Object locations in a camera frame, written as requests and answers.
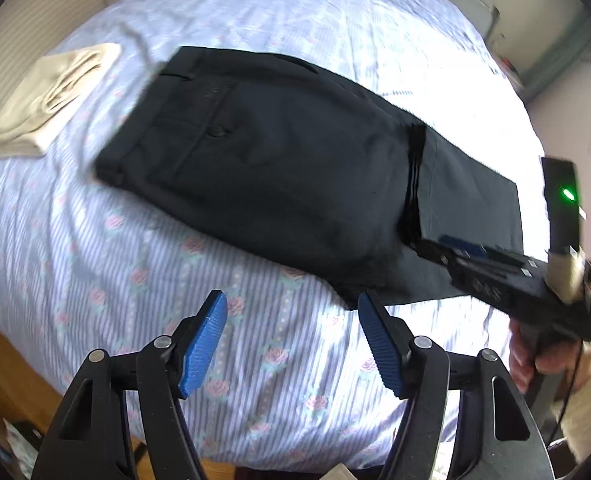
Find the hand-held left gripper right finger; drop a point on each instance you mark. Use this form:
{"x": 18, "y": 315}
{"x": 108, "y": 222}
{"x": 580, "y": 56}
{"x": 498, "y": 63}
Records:
{"x": 383, "y": 345}

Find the black pants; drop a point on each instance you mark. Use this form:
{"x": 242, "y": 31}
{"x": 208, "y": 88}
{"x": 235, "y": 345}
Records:
{"x": 275, "y": 160}

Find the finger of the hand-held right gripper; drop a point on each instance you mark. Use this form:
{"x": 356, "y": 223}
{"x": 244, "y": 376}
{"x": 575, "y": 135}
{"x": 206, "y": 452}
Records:
{"x": 440, "y": 260}
{"x": 463, "y": 245}

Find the folded beige cloth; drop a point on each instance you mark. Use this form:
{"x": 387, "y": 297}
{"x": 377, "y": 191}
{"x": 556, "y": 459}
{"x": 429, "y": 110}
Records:
{"x": 40, "y": 105}

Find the teal curtain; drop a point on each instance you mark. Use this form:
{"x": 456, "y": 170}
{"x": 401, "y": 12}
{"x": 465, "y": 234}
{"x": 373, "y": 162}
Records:
{"x": 560, "y": 55}

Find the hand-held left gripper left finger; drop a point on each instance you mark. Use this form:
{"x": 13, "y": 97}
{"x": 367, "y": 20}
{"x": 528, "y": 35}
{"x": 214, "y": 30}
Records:
{"x": 203, "y": 345}

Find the person's right forearm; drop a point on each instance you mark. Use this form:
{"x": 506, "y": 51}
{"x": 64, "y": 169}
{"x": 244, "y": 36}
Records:
{"x": 590, "y": 410}

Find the bed with blue striped sheet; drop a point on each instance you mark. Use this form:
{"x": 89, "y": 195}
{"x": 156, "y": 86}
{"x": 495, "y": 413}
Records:
{"x": 125, "y": 260}

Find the person's right hand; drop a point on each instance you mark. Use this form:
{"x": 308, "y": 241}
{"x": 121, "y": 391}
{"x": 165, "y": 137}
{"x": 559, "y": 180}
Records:
{"x": 520, "y": 360}

